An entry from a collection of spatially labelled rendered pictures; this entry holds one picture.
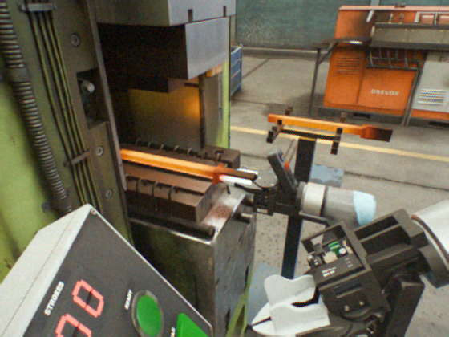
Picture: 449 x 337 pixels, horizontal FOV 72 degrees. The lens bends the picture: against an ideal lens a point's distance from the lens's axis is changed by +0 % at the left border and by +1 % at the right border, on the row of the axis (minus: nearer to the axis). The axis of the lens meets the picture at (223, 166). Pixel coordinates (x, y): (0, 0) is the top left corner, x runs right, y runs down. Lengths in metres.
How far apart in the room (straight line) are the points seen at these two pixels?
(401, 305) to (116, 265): 0.31
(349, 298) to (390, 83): 4.01
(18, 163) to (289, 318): 0.42
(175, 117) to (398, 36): 3.29
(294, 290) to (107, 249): 0.22
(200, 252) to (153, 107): 0.56
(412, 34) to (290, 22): 4.67
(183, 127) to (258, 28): 7.56
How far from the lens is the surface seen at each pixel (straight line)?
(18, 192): 0.54
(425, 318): 1.99
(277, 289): 0.40
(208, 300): 0.88
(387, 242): 0.36
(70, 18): 0.59
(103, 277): 0.36
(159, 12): 0.55
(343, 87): 4.29
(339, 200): 0.73
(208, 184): 0.78
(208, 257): 0.76
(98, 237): 0.38
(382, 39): 4.05
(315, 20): 8.28
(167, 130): 1.11
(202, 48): 0.65
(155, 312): 0.41
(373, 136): 1.18
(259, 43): 8.58
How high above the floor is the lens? 1.41
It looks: 29 degrees down
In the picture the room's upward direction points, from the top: straight up
